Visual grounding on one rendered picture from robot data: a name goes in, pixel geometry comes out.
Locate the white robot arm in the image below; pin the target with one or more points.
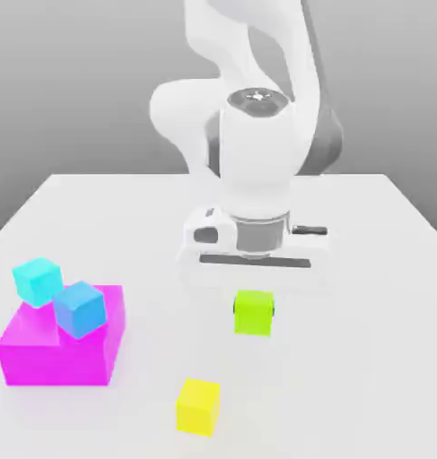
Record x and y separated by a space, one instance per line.
254 150

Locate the small blue cube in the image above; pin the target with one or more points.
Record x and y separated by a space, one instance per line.
80 310

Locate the large magenta box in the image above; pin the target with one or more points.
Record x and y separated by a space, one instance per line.
60 353

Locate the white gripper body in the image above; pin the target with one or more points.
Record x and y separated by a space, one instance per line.
254 272

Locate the small lime green cube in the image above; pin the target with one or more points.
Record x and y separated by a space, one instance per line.
253 313

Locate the small cyan cube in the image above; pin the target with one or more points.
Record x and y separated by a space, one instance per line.
36 281

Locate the small yellow cube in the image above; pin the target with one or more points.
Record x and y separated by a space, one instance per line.
198 407

